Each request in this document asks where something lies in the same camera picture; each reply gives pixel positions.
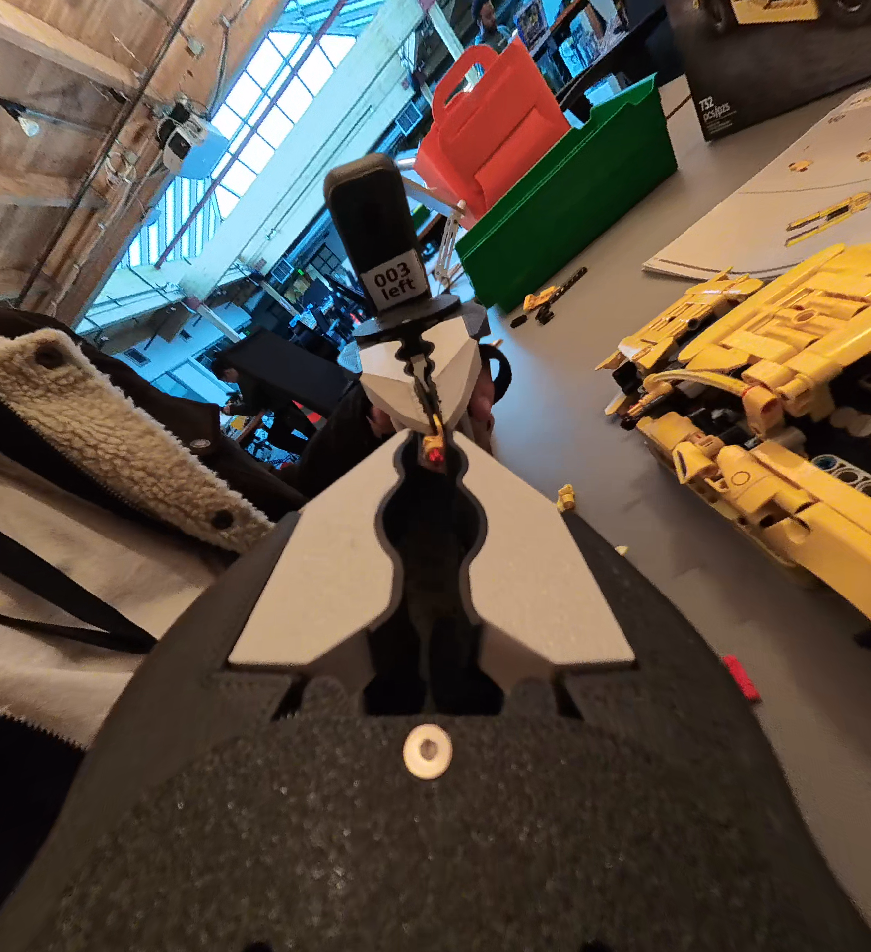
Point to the white shirt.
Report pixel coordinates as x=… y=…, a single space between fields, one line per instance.
x=71 y=669

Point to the red connector pin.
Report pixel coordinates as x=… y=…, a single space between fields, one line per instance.
x=432 y=457
x=740 y=678

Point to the green plastic bin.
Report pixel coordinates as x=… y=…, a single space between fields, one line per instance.
x=577 y=201

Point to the yellow brick car model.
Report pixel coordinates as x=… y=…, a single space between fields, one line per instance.
x=778 y=335

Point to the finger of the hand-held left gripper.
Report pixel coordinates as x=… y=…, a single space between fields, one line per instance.
x=454 y=372
x=387 y=379

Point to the skylight window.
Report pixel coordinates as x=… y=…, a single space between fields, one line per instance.
x=257 y=111

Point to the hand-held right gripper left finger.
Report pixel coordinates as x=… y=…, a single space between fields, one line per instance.
x=324 y=587

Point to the black brick set box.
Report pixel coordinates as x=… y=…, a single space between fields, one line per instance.
x=778 y=67

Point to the yellow brick beam piece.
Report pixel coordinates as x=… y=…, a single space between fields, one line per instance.
x=439 y=442

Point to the shelf with boxed sets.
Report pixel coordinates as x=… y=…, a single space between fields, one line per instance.
x=577 y=44

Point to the small yellow brick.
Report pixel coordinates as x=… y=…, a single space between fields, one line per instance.
x=566 y=498

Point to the white ceiling device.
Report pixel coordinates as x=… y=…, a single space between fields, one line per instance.
x=182 y=137

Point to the red carry box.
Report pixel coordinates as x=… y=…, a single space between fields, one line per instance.
x=495 y=141

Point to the person's left forearm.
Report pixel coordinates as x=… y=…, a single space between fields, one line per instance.
x=331 y=454

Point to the grey desk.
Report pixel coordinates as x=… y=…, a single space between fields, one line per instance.
x=666 y=595

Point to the yellow brick with black axle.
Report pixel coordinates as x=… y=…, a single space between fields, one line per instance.
x=540 y=303

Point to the open instruction booklet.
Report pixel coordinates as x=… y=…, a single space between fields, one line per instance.
x=778 y=201

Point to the person's left hand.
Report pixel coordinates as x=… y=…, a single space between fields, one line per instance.
x=484 y=416

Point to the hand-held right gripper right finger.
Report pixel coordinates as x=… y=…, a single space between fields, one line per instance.
x=540 y=587

